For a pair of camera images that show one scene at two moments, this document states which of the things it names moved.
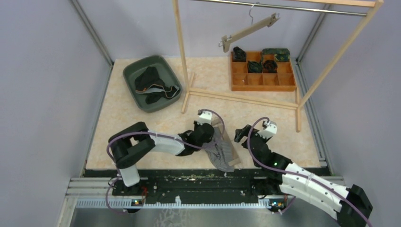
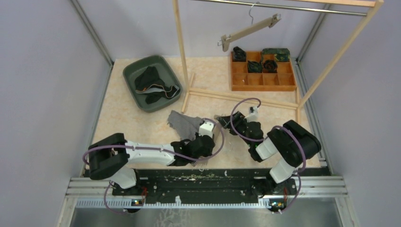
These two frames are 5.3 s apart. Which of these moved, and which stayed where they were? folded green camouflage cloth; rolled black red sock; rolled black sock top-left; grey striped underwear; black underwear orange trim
Moved: grey striped underwear
Stayed: rolled black red sock; black underwear orange trim; rolled black sock top-left; folded green camouflage cloth
